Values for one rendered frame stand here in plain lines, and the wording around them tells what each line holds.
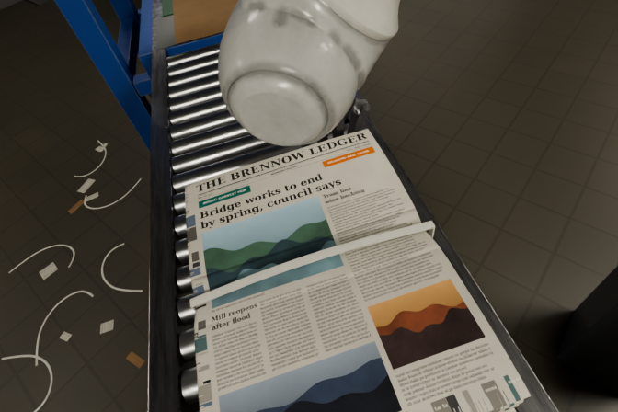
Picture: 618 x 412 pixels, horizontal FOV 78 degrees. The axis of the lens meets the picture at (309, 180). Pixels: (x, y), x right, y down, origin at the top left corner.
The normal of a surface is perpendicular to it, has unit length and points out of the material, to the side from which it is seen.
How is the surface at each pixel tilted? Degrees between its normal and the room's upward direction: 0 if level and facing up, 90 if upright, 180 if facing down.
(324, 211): 5
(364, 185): 5
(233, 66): 49
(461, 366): 2
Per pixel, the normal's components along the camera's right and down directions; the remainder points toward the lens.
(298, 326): -0.14, -0.66
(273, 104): -0.18, 0.82
